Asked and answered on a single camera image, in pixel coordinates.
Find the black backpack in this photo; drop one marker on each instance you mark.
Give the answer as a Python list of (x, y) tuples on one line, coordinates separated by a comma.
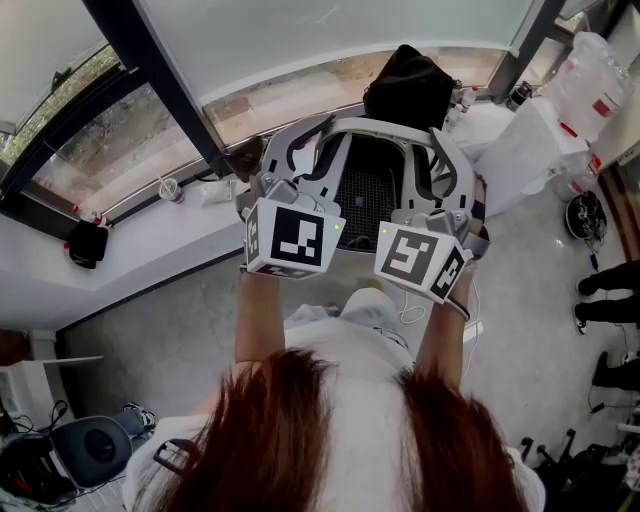
[(407, 87)]

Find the person's left forearm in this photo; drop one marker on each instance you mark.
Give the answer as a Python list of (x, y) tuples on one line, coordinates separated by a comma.
[(260, 315)]

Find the person's right hand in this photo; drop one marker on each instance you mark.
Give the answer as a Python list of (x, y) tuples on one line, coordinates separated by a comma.
[(479, 210)]

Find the white basket with handle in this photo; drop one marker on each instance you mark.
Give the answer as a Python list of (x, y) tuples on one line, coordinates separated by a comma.
[(367, 192)]

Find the plastic drink cup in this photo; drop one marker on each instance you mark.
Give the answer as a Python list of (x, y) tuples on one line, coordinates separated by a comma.
[(170, 190)]

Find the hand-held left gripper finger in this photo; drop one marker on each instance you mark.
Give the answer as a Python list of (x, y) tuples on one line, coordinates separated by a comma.
[(336, 172), (274, 152)]

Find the black wrist band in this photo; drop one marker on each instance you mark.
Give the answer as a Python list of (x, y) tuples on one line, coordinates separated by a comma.
[(461, 309)]

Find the small clear plastic bag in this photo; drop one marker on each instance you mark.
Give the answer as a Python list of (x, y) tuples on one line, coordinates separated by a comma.
[(217, 194)]

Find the person's light trousers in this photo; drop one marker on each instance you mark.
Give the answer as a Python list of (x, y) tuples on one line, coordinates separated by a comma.
[(365, 305)]

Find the clear bottle red cap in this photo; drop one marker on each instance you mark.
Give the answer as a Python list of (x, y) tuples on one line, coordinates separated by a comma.
[(469, 97), (91, 216)]

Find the clear bag of bottles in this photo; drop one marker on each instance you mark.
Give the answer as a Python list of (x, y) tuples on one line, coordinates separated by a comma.
[(595, 85), (580, 175)]

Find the person's white shirt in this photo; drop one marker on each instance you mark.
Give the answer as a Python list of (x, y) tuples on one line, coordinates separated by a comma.
[(360, 380)]

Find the brown handbag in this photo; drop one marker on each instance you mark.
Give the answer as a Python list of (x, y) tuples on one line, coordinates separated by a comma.
[(247, 156)]

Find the grey padded chair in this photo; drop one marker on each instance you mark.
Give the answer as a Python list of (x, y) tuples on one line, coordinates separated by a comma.
[(92, 450)]

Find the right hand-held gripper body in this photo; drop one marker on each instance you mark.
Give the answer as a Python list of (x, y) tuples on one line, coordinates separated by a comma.
[(407, 255)]

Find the person's right forearm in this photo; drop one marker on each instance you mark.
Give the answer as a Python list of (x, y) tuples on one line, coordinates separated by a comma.
[(442, 340)]

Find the white cabinet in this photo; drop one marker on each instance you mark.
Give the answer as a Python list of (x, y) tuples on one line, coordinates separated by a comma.
[(530, 150)]

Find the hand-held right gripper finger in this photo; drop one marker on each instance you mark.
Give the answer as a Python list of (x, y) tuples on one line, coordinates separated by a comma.
[(412, 187), (462, 175)]

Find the black flask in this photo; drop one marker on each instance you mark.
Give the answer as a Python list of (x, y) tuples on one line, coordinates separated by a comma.
[(518, 96)]

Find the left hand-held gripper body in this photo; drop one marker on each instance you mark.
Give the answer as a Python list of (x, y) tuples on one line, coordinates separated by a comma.
[(295, 235)]

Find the black office chair base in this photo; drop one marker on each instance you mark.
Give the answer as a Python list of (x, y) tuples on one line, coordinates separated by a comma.
[(575, 465)]

